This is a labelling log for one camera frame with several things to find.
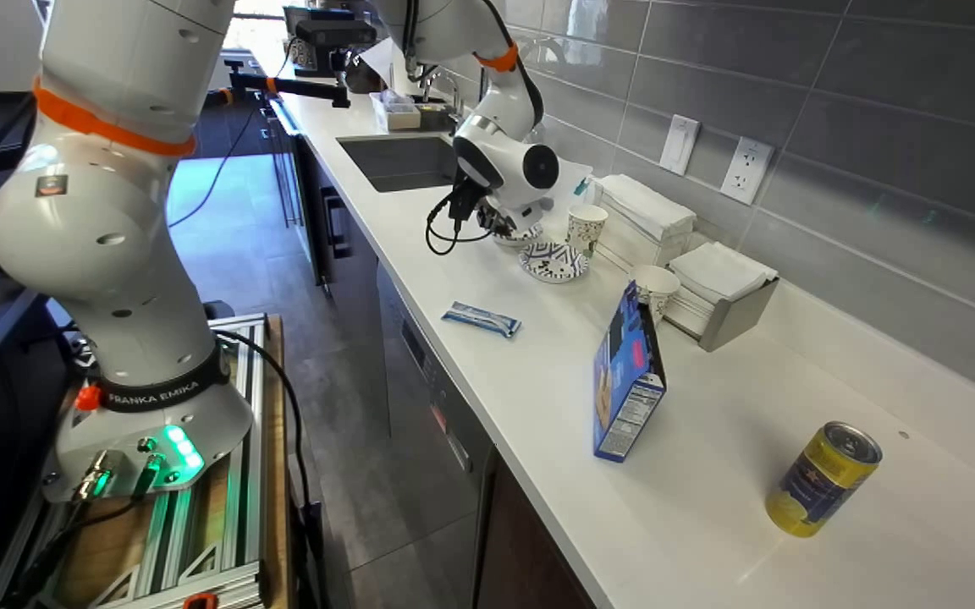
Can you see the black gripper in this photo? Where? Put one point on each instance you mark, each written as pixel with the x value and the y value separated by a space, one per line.
pixel 475 179

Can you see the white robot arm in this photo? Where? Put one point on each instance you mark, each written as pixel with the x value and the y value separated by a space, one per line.
pixel 83 219

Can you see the black countertop sink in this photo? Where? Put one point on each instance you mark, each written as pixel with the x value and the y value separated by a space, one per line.
pixel 403 160

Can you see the patterned paper cup near bowls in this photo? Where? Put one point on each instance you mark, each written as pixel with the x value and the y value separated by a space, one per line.
pixel 585 229

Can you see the blue white snack bar wrapper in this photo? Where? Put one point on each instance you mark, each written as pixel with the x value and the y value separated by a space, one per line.
pixel 482 318

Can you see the white napkin dispenser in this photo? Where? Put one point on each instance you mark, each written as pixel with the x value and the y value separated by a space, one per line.
pixel 646 223

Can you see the patterned paper cup near box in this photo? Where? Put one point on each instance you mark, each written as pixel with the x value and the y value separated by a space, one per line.
pixel 655 288

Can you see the blue snack box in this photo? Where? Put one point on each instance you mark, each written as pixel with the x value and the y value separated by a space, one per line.
pixel 626 376

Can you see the steel napkin holder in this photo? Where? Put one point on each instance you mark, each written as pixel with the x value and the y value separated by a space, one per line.
pixel 724 292

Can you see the yellow blue can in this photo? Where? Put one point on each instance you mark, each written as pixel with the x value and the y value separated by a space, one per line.
pixel 821 479

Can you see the white wall switch plate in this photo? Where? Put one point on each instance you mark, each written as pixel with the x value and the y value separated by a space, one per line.
pixel 677 142

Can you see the white wall outlet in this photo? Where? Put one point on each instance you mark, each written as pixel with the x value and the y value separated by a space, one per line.
pixel 747 171

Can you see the robot base mount frame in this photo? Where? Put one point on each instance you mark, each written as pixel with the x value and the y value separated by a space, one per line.
pixel 226 543

